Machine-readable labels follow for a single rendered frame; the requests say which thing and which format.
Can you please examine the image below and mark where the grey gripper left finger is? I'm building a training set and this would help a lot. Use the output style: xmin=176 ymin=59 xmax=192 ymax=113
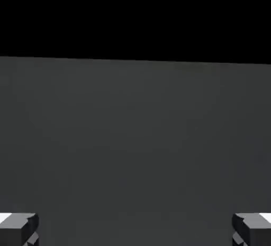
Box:
xmin=0 ymin=212 xmax=40 ymax=246

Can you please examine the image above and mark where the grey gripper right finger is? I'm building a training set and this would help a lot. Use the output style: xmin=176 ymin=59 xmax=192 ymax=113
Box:
xmin=231 ymin=212 xmax=271 ymax=246

